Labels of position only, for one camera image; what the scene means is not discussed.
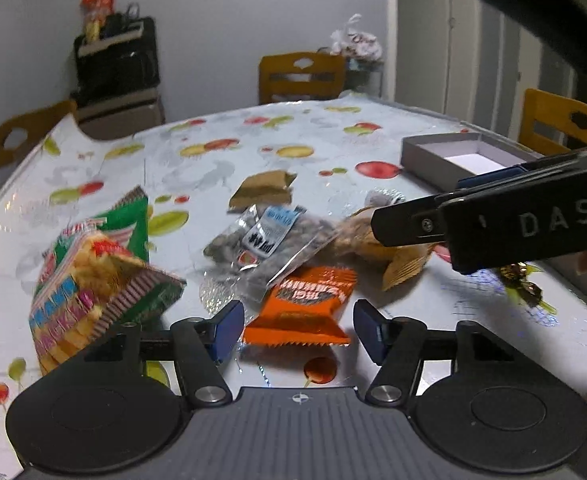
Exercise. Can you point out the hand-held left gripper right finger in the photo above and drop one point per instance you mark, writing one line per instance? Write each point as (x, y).
(368, 330)

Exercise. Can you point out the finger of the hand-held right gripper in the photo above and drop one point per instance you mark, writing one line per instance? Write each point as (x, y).
(406, 222)
(488, 177)

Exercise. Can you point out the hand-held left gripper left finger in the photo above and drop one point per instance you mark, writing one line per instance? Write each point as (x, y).
(229, 327)

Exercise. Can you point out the golden brown pastry packet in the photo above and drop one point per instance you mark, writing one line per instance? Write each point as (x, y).
(358, 245)

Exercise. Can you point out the dark candy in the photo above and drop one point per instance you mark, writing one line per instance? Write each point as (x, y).
(516, 271)
(531, 296)

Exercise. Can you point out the grey cardboard box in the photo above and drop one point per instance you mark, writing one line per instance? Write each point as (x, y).
(426, 155)

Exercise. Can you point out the orange snack packet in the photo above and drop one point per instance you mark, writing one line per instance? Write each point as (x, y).
(306, 305)

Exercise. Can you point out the silver foil candy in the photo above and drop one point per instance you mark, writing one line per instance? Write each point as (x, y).
(386, 197)

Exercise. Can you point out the clear nut packet blue label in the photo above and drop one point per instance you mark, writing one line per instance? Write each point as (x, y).
(268, 245)

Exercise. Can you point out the wooden chair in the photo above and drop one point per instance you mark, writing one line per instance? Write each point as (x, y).
(301, 77)
(28, 132)
(563, 120)

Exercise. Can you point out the white door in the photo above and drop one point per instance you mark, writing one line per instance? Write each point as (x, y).
(438, 60)

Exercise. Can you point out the brown paper packet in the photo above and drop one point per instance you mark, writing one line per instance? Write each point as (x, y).
(261, 190)

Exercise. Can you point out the green cracker packet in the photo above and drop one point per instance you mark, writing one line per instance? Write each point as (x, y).
(88, 280)

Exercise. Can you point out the fruit print tablecloth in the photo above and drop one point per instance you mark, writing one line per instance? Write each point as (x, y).
(223, 160)

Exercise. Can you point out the white plastic bag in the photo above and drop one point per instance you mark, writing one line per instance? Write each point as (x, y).
(356, 40)

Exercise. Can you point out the beige cabinet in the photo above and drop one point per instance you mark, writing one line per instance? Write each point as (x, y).
(123, 115)

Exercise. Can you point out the black coffee machine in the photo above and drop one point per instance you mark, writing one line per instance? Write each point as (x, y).
(118, 60)

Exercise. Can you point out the red snack bag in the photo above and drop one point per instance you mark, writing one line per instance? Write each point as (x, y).
(97, 10)

